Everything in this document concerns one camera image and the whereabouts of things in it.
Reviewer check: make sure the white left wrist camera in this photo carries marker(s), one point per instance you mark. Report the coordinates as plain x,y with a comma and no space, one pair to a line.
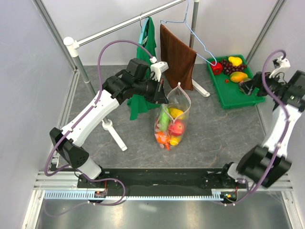
157,68

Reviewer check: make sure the yellow red toy mango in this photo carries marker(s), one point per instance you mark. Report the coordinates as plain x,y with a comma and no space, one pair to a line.
237,77

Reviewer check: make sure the yellow toy corn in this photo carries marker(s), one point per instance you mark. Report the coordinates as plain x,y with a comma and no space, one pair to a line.
176,113
175,140

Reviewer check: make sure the red toy bell pepper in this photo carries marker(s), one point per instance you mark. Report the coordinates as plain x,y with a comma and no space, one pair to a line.
216,67

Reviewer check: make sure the grey slotted cable duct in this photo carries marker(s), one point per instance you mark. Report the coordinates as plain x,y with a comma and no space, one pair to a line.
94,195

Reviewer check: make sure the clear pink-dotted zip bag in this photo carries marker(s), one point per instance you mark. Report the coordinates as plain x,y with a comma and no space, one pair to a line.
172,119

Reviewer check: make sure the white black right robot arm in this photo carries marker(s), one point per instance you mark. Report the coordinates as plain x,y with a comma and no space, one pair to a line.
266,163

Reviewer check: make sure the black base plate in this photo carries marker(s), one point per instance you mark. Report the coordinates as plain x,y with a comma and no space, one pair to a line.
203,178

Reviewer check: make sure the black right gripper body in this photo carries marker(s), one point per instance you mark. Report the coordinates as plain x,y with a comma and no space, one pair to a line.
259,80

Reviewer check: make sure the dark red toy grapes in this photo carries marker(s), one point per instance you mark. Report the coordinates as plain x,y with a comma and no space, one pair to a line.
228,67

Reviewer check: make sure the white metal clothes rack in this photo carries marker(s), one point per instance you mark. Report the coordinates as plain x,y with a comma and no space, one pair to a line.
107,31

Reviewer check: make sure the green toy cucumber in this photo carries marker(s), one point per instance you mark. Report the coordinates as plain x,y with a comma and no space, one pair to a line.
164,119

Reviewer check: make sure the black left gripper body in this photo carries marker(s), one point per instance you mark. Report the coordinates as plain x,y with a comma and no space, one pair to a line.
153,88

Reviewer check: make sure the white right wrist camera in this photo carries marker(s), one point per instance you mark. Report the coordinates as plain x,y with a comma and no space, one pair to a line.
281,65

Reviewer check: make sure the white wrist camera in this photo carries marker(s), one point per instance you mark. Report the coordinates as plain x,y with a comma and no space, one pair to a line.
281,65
157,68

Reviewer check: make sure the red toy apple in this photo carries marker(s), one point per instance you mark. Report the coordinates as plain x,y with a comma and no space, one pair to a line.
177,128

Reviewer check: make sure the light blue wire hanger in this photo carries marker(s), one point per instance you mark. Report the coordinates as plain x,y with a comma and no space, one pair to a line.
191,28

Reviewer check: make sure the green plastic tray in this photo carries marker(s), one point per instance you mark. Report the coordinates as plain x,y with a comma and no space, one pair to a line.
229,94

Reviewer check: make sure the yellow toy pear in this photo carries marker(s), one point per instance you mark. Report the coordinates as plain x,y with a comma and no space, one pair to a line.
235,61

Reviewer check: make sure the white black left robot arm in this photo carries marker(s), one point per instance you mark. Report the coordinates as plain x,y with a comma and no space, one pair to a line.
138,78

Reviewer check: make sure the orange toy fruit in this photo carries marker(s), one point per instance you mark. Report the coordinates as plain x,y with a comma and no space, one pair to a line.
162,138

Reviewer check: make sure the red toy chili pepper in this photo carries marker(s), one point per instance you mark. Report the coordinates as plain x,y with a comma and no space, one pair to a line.
167,145

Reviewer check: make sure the brown towel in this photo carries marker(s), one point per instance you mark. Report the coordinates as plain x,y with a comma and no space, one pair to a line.
179,57

